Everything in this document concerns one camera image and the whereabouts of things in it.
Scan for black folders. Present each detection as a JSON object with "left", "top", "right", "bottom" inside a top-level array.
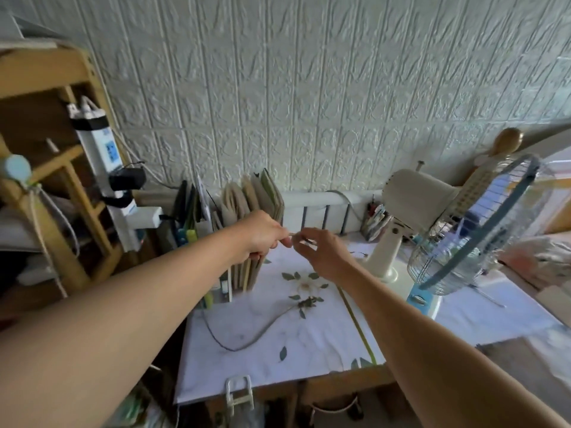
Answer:
[{"left": 172, "top": 180, "right": 201, "bottom": 232}]

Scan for pen holder with pens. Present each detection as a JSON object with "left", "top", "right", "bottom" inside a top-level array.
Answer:
[{"left": 360, "top": 201, "right": 393, "bottom": 242}]

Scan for black plug adapter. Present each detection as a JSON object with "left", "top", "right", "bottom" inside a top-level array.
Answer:
[{"left": 108, "top": 162, "right": 147, "bottom": 192}]

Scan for white and blue desk fan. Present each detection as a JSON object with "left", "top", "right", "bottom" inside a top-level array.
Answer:
[{"left": 362, "top": 153, "right": 555, "bottom": 320}]

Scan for person's left hand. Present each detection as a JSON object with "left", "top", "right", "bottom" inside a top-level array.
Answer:
[{"left": 230, "top": 213, "right": 293, "bottom": 264}]

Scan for light blue round knob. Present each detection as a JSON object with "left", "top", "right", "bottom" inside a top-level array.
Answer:
[{"left": 1, "top": 155, "right": 33, "bottom": 185}]

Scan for person's right forearm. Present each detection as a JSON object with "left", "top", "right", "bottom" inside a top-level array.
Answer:
[{"left": 337, "top": 260, "right": 571, "bottom": 428}]

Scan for person's right hand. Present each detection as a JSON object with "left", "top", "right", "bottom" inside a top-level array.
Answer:
[{"left": 292, "top": 227, "right": 358, "bottom": 287}]

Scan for pink patterned bedding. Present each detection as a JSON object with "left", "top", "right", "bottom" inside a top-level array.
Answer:
[{"left": 499, "top": 232, "right": 571, "bottom": 291}]

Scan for white floral tablecloth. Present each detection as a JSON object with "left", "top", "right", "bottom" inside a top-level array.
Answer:
[{"left": 174, "top": 232, "right": 564, "bottom": 405}]

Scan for white file holder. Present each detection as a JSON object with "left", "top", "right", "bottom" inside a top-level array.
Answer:
[{"left": 193, "top": 174, "right": 233, "bottom": 304}]

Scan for wooden table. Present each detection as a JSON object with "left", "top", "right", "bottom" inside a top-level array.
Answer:
[{"left": 203, "top": 363, "right": 404, "bottom": 428}]

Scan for person's left forearm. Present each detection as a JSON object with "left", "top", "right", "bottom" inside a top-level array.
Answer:
[{"left": 0, "top": 227, "right": 245, "bottom": 428}]

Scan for white cord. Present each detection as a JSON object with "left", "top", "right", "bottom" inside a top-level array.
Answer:
[{"left": 24, "top": 185, "right": 82, "bottom": 300}]

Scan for wooden ladder frame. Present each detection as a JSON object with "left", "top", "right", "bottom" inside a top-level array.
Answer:
[{"left": 0, "top": 40, "right": 134, "bottom": 308}]

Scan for white plastic clip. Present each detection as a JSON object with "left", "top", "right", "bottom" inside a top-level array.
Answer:
[{"left": 224, "top": 375, "right": 255, "bottom": 418}]

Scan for white metal bed rail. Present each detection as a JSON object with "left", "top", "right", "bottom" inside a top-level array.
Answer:
[{"left": 281, "top": 190, "right": 386, "bottom": 237}]

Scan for white power strip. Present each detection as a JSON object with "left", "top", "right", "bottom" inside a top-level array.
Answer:
[{"left": 67, "top": 97, "right": 164, "bottom": 253}]

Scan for cream perforated plastic panel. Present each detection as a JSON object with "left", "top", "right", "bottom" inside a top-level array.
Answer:
[{"left": 454, "top": 155, "right": 507, "bottom": 212}]

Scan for wooden bed post knob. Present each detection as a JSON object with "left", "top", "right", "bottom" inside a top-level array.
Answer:
[{"left": 473, "top": 127, "right": 525, "bottom": 171}]

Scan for row of brown notebooks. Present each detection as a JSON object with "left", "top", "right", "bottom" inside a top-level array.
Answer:
[{"left": 213, "top": 168, "right": 286, "bottom": 304}]

